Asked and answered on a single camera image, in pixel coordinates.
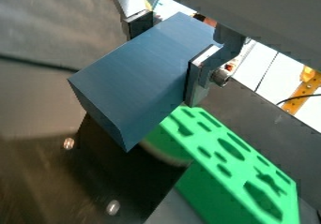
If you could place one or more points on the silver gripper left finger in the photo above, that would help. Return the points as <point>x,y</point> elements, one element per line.
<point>135,17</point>

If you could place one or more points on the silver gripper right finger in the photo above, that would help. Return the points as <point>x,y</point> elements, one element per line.
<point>203,66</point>

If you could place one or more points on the green shape sorter board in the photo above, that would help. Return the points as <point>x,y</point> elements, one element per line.
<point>231,185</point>

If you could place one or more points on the yellow metal bracket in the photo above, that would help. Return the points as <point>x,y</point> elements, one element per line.
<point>305,90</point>

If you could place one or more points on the blue rectangular block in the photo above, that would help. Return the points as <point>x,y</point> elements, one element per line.
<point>133,86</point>

